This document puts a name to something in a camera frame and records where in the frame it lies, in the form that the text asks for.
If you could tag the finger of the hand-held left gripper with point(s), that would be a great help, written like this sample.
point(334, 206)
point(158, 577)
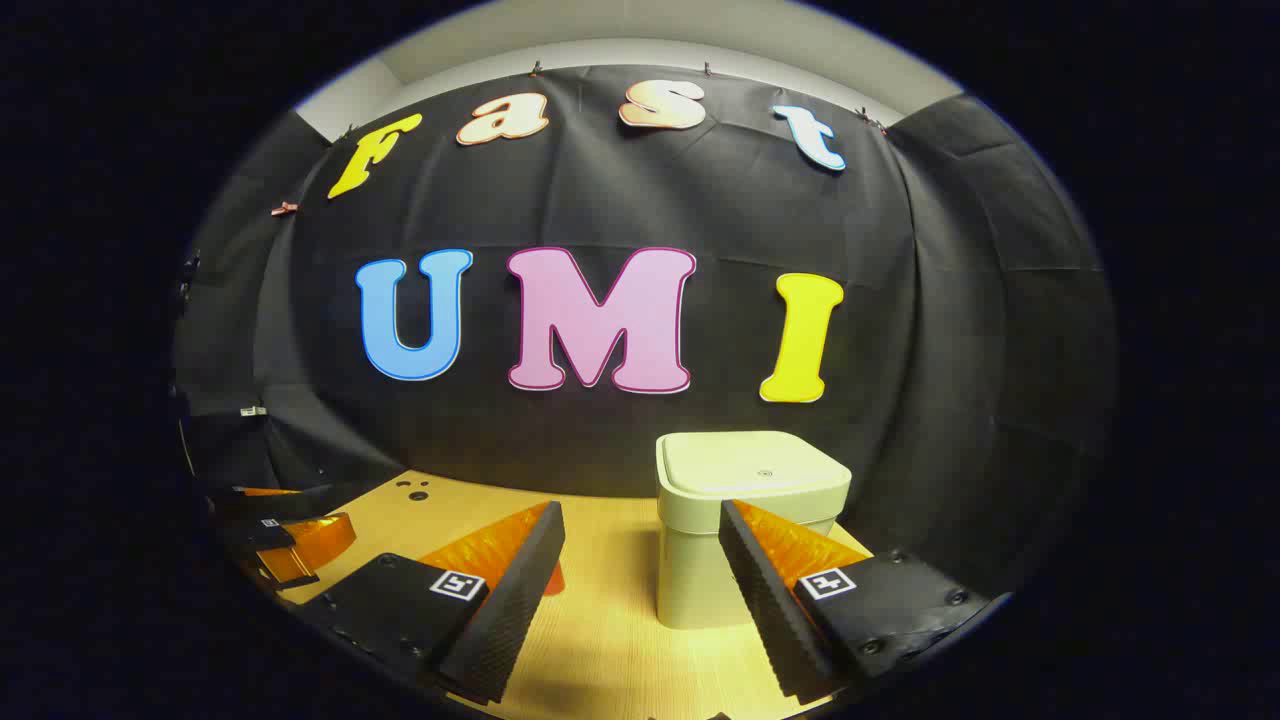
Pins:
point(320, 538)
point(280, 503)

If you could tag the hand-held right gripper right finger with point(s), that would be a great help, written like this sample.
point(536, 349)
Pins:
point(770, 620)

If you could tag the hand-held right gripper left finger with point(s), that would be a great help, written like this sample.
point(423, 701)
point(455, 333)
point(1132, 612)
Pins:
point(510, 610)

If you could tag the red pop can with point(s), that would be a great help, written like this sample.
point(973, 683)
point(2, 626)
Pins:
point(556, 582)

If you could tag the green desktop garbage bin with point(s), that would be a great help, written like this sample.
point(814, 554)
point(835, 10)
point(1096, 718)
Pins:
point(700, 520)

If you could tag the wooden desktop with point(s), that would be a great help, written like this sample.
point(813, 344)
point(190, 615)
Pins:
point(610, 600)

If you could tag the copper cloth clip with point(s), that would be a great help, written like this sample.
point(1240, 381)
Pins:
point(285, 208)

